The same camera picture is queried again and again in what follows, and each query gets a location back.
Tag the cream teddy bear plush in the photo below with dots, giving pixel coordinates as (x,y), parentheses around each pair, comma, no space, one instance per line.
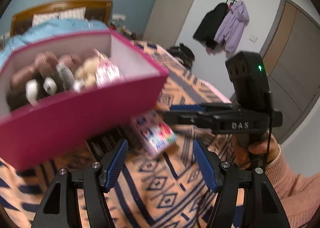
(85,75)

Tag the black Face tissue pack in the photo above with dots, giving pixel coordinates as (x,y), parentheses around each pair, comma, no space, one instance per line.
(106,142)

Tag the wooden door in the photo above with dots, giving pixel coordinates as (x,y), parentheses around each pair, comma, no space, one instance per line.
(291,58)

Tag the floral pink tissue pack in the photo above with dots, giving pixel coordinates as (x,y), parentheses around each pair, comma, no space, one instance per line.
(154,134)

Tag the black camera box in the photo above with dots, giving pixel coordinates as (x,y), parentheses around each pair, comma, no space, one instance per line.
(247,73)

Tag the wooden bed headboard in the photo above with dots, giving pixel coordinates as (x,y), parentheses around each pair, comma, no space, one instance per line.
(95,10)

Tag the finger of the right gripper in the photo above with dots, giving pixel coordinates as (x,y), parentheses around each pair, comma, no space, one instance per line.
(194,107)
(187,118)

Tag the left patterned pillow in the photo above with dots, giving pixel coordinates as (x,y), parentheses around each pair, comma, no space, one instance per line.
(41,18)

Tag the pink knitted plush toy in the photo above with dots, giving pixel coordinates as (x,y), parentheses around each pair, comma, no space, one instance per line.
(44,64)

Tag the patterned pillow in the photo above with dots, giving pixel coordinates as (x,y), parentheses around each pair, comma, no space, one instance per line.
(41,18)
(76,13)

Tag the light blue floral duvet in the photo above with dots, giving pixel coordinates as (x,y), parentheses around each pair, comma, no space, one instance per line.
(48,29)

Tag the white wall switch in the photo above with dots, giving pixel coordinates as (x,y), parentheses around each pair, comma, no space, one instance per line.
(253,38)

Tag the black bag on floor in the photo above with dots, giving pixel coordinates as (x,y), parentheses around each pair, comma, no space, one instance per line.
(183,55)

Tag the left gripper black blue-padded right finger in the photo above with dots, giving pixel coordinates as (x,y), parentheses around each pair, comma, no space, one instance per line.
(252,189)

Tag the pink brocade sachet pouch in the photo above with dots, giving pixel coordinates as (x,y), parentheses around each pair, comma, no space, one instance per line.
(107,72)

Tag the person's hand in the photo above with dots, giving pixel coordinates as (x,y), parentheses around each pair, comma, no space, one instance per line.
(267,147)

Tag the black puffer jacket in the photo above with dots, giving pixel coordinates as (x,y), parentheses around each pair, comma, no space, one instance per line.
(208,27)

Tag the lilac hooded jacket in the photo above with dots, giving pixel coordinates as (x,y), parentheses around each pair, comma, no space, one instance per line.
(232,27)

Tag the pink sweater forearm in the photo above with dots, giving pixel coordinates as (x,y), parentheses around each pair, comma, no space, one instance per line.
(299,195)

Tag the right patterned pillow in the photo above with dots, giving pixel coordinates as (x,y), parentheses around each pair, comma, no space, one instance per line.
(76,13)

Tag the pink storage box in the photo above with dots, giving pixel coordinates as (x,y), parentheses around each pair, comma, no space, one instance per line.
(57,124)

